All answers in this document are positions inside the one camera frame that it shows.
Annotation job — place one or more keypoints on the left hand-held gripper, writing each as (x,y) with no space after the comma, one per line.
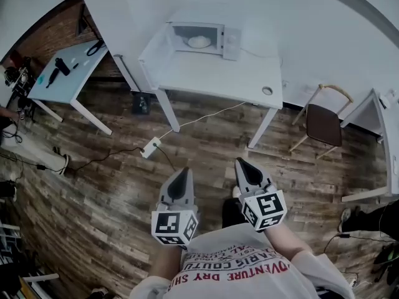
(168,223)

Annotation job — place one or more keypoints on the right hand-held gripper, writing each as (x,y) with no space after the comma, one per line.
(267,206)

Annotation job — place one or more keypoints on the white microwave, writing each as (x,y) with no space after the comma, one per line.
(229,40)

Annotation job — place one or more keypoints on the plate of food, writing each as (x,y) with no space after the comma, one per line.
(198,41)

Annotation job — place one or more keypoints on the person's right forearm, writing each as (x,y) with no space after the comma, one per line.
(283,240)

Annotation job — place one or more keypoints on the person's left forearm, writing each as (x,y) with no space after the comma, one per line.
(165,260)

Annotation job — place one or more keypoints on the person's white shoe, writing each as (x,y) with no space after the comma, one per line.
(236,192)

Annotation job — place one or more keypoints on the person's black trouser leg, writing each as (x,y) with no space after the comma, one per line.
(232,212)

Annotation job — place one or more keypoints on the white power strip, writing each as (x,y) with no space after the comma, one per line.
(151,147)

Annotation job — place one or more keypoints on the wooden chair brown seat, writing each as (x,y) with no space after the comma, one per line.
(324,126)

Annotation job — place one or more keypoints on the person's white printed t-shirt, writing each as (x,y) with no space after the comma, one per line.
(237,269)

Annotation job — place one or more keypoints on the black power adapter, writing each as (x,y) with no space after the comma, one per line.
(40,167)

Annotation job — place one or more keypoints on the white side table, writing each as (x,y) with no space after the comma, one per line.
(391,154)

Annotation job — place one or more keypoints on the green black device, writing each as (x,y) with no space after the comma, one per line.
(388,262)

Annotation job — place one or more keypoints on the glass top table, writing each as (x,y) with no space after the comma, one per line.
(62,79)

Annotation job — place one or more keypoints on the black massage gun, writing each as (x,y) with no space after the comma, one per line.
(57,70)

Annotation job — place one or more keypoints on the small teal item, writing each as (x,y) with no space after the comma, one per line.
(41,79)

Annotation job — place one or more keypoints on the metal shelf rack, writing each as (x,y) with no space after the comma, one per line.
(15,260)

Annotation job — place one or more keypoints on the black equipment stand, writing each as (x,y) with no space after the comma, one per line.
(17,79)

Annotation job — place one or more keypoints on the black picture frame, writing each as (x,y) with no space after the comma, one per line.
(141,103)

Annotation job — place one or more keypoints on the white table leg frame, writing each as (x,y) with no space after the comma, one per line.
(126,72)

